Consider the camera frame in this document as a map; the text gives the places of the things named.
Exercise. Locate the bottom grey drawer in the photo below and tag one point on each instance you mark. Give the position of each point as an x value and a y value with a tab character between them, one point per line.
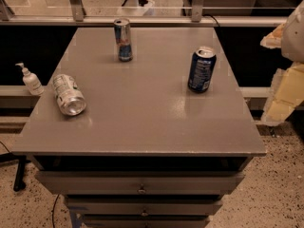
148	222

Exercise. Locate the middle grey drawer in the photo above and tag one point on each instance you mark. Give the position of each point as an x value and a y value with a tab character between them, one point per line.
146	206

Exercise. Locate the metal railing frame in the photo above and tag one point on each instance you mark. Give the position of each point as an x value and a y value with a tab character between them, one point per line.
225	13

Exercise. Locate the silver green can lying down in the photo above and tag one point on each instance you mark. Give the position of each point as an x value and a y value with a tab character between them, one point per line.
68	96

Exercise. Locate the grey drawer cabinet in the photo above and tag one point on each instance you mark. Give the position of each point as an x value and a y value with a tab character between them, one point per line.
140	116

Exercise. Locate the top grey drawer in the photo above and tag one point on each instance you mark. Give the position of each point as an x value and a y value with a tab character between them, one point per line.
94	183

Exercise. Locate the black stand leg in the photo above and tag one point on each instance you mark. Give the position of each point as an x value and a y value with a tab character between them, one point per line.
19	184

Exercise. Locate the grey drawer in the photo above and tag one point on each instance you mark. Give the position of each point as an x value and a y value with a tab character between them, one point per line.
146	206
94	183
148	222

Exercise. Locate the white pump dispenser bottle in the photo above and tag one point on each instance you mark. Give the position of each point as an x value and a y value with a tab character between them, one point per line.
31	81

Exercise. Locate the dark blue soda can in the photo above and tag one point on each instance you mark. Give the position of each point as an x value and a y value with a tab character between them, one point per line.
201	69

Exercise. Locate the red bull can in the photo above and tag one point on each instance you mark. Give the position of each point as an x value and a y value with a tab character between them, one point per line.
123	39

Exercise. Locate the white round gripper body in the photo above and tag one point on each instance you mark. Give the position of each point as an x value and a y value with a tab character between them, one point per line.
294	37

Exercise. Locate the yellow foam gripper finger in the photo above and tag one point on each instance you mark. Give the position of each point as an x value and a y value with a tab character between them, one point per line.
286	93
274	38

